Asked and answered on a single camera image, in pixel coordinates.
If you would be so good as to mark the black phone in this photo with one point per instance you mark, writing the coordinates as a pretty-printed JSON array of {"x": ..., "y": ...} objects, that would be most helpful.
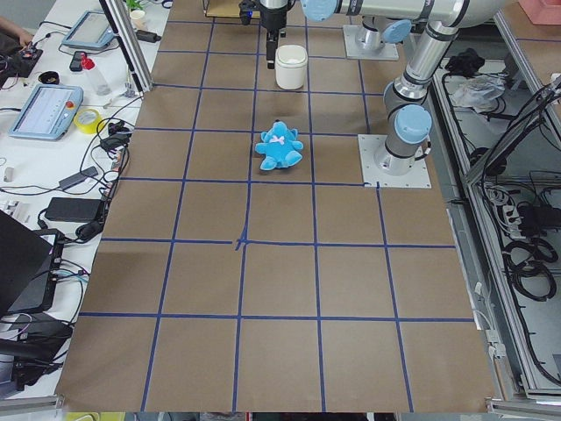
[{"x": 75, "y": 65}]

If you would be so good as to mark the black laptop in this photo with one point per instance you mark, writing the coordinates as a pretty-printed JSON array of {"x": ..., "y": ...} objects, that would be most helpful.
[{"x": 29, "y": 260}]

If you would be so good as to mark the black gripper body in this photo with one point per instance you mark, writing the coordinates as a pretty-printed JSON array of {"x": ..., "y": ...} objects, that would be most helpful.
[{"x": 273, "y": 18}]

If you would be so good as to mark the blue teach pendant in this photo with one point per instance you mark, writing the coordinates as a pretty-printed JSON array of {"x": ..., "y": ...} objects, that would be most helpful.
[
  {"x": 92, "y": 31},
  {"x": 48, "y": 112}
]

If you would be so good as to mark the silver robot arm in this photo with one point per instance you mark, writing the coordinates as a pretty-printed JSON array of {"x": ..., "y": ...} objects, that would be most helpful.
[
  {"x": 409, "y": 123},
  {"x": 380, "y": 35}
]

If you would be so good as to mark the blue teach pendant far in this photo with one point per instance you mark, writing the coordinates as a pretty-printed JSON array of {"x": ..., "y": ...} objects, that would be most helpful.
[{"x": 92, "y": 31}]

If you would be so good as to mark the clear bottle red cap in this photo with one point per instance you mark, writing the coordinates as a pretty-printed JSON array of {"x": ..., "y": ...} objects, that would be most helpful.
[{"x": 95, "y": 77}]

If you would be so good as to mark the blue plush teddy bear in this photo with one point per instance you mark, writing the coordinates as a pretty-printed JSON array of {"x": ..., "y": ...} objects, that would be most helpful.
[{"x": 280, "y": 147}]

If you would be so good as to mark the white trash can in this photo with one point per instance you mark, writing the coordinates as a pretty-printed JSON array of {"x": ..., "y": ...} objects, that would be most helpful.
[{"x": 291, "y": 63}]

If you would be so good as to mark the blue teach pendant near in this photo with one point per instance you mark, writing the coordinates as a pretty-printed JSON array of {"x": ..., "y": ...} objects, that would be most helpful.
[{"x": 48, "y": 112}]

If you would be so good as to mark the black power adapter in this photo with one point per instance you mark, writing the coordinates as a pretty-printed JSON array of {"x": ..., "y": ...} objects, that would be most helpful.
[{"x": 65, "y": 209}]

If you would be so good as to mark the yellow tape roll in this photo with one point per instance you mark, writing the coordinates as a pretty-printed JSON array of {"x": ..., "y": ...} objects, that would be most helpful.
[{"x": 87, "y": 120}]

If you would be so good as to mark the aluminium frame post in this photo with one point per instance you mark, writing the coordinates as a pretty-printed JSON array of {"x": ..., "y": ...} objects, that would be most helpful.
[{"x": 120, "y": 23}]

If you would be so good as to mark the white paper cup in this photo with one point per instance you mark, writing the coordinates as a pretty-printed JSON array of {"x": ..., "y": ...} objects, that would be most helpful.
[{"x": 138, "y": 19}]

